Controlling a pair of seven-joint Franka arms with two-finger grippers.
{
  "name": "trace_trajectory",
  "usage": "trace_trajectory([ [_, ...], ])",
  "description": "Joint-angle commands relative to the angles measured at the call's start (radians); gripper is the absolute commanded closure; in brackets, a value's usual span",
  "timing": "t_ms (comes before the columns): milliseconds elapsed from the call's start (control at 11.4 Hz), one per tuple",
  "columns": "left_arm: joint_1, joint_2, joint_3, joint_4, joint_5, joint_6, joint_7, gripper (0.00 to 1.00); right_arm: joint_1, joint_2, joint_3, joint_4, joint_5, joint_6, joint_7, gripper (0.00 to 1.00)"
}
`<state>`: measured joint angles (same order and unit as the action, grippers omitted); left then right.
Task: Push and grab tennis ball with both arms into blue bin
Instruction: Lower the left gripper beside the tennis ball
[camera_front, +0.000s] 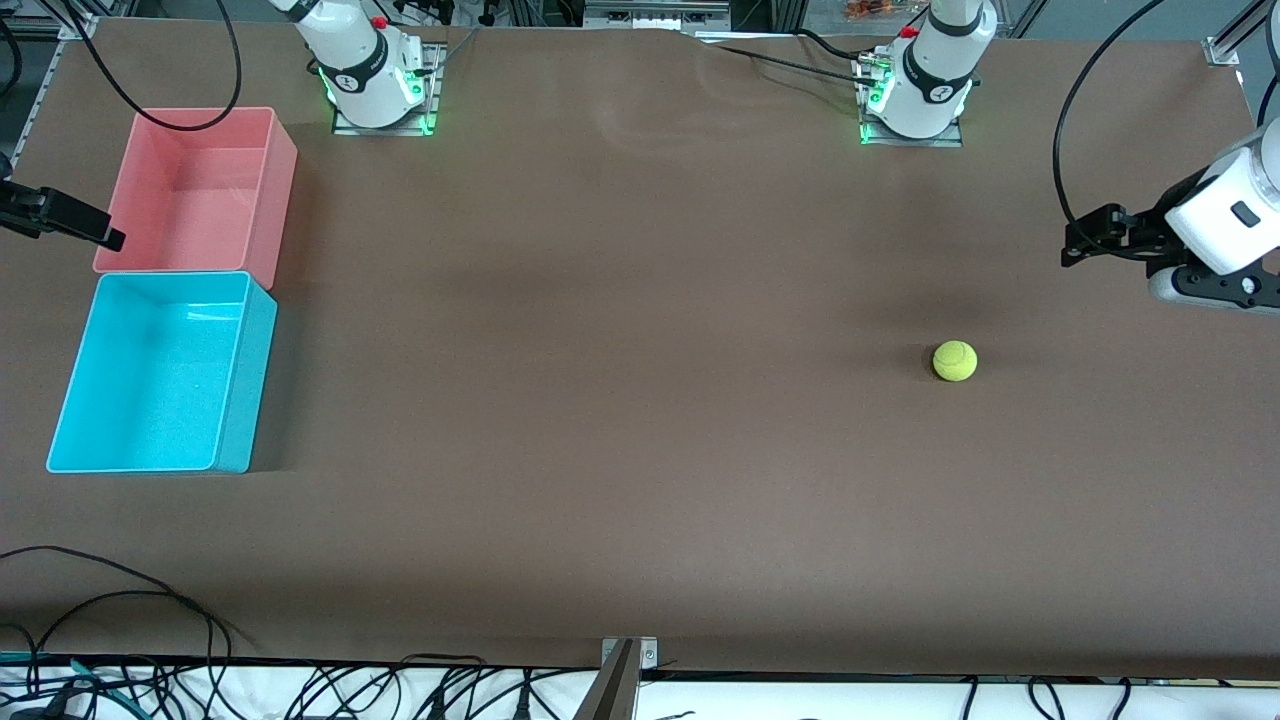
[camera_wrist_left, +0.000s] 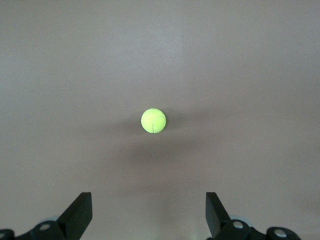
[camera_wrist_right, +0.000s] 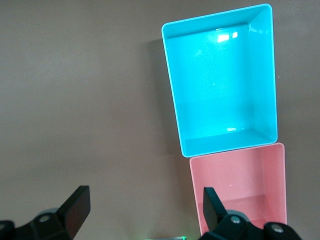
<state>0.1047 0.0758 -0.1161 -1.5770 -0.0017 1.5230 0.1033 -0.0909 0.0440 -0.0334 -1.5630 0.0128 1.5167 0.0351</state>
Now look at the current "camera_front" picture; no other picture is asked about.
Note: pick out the blue plastic bin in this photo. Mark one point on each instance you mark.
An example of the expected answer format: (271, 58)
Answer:
(150, 380)

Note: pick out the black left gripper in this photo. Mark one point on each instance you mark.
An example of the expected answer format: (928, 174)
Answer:
(1146, 234)

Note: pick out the orange background items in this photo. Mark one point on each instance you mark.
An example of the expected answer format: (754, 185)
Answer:
(870, 9)

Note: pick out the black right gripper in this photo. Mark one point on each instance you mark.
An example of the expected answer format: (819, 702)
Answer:
(30, 209)

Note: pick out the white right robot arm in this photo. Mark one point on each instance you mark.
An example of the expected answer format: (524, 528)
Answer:
(360, 60)

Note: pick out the aluminium profile post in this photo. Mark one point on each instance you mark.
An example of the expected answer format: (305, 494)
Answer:
(615, 690)

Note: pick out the aluminium side rail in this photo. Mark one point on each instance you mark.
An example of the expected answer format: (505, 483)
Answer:
(45, 80)

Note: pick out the pink plastic bin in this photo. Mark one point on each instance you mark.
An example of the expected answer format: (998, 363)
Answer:
(190, 200)

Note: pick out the grey metal box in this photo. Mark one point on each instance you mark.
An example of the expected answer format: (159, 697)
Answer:
(655, 15)

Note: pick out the aluminium corner bracket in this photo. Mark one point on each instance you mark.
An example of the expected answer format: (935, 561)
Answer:
(75, 25)
(1222, 50)

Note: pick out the yellow-green tennis ball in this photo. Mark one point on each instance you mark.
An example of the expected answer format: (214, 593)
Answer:
(955, 361)

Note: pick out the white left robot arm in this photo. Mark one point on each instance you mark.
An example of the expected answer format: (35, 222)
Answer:
(935, 70)

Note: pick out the small metal bracket plate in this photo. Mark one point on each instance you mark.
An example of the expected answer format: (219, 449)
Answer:
(649, 655)

